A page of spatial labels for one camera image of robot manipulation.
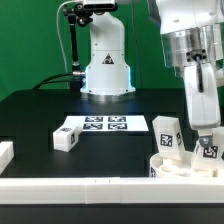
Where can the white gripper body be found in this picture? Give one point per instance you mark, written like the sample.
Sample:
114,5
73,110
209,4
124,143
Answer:
203,107

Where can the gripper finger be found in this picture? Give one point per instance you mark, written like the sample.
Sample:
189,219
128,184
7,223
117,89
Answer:
205,137

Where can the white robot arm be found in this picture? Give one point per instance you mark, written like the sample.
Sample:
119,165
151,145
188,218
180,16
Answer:
192,44

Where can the white marker base plate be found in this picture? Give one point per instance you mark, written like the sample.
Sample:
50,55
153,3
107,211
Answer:
131,123

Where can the white U-shaped fence wall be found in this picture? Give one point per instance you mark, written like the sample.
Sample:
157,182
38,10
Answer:
105,190

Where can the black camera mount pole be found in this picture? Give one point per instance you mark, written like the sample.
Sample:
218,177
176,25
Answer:
76,16

